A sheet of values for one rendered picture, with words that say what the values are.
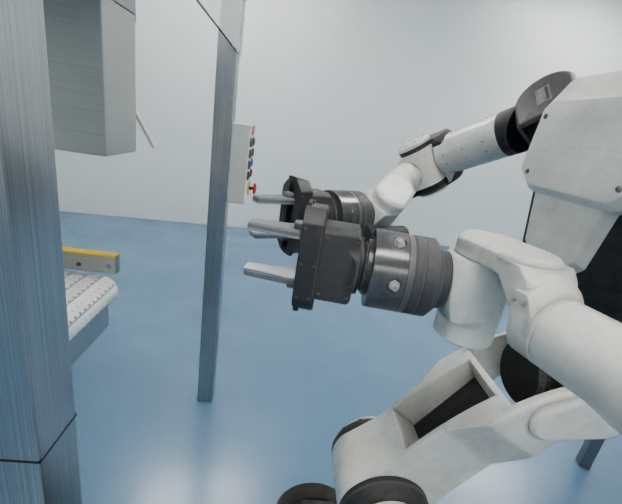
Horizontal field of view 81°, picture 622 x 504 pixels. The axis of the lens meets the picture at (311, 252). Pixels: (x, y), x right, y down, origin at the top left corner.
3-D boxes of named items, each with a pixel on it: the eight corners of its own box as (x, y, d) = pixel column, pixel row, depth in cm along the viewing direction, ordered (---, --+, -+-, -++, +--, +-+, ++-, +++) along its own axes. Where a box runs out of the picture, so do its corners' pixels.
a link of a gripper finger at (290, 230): (252, 223, 42) (304, 232, 42) (245, 230, 39) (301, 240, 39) (254, 210, 42) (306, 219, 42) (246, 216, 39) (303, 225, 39)
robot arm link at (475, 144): (416, 135, 92) (504, 96, 74) (437, 180, 95) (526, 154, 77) (390, 153, 86) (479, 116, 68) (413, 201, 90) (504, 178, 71)
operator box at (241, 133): (249, 195, 140) (256, 125, 132) (244, 204, 124) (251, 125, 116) (233, 193, 140) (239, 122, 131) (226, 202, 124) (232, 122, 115)
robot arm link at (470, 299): (396, 341, 38) (505, 361, 38) (420, 245, 35) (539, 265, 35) (386, 297, 49) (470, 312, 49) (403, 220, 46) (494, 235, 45)
